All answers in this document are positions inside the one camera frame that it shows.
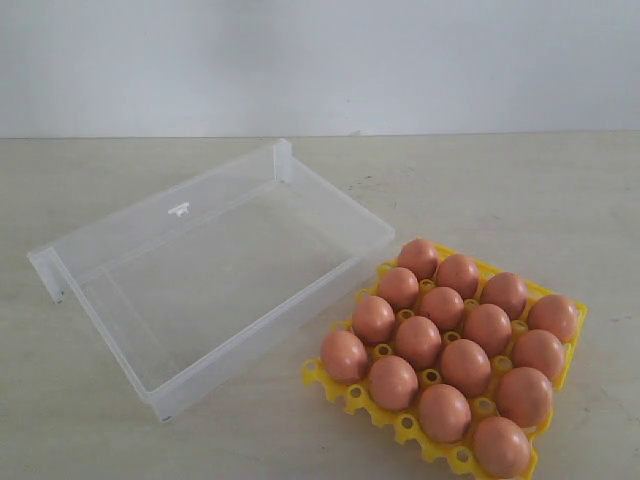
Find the brown egg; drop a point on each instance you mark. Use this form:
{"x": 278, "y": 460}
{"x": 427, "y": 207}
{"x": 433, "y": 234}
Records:
{"x": 556, "y": 314}
{"x": 490, "y": 327}
{"x": 418, "y": 341}
{"x": 399, "y": 287}
{"x": 460, "y": 273}
{"x": 444, "y": 414}
{"x": 444, "y": 307}
{"x": 373, "y": 320}
{"x": 421, "y": 257}
{"x": 541, "y": 350}
{"x": 393, "y": 383}
{"x": 465, "y": 366}
{"x": 507, "y": 291}
{"x": 524, "y": 395}

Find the brown egg front corner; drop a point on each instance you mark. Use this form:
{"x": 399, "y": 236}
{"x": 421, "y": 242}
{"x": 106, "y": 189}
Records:
{"x": 344, "y": 357}

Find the clear plastic storage box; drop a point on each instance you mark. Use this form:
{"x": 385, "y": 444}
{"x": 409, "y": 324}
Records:
{"x": 189, "y": 286}

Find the brown egg top back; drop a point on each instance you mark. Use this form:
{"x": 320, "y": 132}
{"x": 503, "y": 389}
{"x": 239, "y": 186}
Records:
{"x": 393, "y": 383}

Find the yellow plastic egg tray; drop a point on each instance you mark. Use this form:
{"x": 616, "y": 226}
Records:
{"x": 405, "y": 423}

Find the brown egg edge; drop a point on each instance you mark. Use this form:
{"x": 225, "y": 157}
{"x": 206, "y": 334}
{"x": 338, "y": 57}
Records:
{"x": 501, "y": 447}

